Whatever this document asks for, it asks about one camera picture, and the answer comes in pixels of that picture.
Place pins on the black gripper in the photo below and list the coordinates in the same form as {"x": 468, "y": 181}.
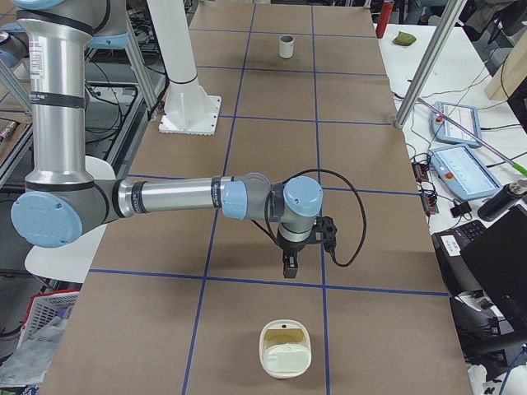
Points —
{"x": 291, "y": 248}

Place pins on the white cup with handle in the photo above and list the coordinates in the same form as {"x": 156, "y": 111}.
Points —
{"x": 286, "y": 46}

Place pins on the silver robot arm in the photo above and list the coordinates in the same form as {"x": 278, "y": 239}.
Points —
{"x": 63, "y": 201}

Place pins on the cream plastic bin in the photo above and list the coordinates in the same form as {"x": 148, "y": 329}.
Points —
{"x": 285, "y": 349}

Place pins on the black keyboard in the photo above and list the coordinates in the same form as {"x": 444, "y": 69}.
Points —
{"x": 468, "y": 232}

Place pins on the lower teach pendant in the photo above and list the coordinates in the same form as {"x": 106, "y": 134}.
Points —
{"x": 463, "y": 173}

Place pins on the teach pendant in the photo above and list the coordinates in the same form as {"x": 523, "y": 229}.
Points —
{"x": 465, "y": 115}
{"x": 463, "y": 173}

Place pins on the upper teach pendant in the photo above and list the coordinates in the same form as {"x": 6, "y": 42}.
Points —
{"x": 465, "y": 115}

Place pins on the black laptop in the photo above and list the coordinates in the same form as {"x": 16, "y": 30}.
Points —
{"x": 497, "y": 260}

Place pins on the black water bottle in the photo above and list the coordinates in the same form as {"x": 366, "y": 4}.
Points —
{"x": 501, "y": 201}

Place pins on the white chair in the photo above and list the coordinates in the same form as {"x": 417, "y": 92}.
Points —
{"x": 69, "y": 263}

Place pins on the white laundry basket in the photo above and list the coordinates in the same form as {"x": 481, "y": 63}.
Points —
{"x": 43, "y": 308}

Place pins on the green cloth pouch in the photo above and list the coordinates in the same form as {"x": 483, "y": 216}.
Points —
{"x": 404, "y": 39}

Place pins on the red cylinder bottle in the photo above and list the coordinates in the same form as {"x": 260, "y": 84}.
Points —
{"x": 384, "y": 16}

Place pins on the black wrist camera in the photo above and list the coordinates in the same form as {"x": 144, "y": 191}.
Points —
{"x": 324, "y": 232}

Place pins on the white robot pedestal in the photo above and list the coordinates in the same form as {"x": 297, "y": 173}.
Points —
{"x": 188, "y": 108}

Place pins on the aluminium frame post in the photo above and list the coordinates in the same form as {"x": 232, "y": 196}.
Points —
{"x": 440, "y": 36}

